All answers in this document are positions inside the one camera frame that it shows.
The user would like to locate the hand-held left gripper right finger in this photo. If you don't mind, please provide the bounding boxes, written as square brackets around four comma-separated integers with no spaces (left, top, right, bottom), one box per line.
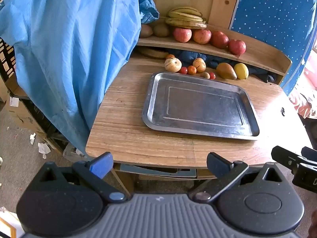
[189,152,286,203]

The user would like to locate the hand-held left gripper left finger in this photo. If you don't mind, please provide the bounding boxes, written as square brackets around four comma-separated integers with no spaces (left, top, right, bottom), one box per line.
[31,152,127,203]

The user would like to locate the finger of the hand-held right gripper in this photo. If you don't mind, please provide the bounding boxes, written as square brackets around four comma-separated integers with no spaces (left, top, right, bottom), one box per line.
[271,145,317,192]
[301,147,317,163]

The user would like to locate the metal tray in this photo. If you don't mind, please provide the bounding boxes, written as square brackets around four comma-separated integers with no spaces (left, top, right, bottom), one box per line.
[142,72,260,141]

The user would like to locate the yellow lemon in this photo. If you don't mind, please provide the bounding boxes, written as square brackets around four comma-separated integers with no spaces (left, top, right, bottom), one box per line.
[234,63,249,80]

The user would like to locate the beige striped squash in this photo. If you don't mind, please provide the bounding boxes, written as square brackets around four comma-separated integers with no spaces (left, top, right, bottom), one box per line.
[164,57,182,73]
[193,58,207,73]

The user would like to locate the red floral cloth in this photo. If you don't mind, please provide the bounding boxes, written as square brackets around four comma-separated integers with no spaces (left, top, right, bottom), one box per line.
[288,46,317,119]

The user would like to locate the cardboard box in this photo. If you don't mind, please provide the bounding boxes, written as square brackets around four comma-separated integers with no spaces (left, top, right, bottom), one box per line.
[5,79,65,152]

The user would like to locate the dark blue jacket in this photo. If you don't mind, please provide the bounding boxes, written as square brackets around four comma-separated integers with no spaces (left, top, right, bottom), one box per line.
[171,50,275,83]

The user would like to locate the curved wooden shelf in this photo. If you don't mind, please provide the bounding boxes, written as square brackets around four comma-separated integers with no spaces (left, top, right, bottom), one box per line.
[135,17,293,85]

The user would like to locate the red apple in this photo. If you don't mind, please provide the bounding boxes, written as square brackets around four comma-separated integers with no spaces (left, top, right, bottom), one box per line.
[228,39,247,56]
[210,31,229,49]
[193,29,212,45]
[173,27,193,43]

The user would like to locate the light blue garment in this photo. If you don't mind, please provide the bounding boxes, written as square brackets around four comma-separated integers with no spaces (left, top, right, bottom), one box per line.
[0,0,160,155]

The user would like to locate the brown kiwi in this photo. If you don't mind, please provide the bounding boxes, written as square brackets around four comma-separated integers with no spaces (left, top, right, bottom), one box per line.
[140,24,154,38]
[153,23,171,37]

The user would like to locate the black white slotted crate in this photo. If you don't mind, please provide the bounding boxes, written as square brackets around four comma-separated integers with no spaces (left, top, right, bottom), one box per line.
[0,37,18,80]

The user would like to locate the yellow banana bunch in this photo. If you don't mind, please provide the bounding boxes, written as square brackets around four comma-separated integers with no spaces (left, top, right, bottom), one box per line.
[165,7,207,29]

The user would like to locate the blue white-dotted fabric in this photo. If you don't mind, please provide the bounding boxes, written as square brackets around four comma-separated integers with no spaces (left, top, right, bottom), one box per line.
[228,0,317,96]

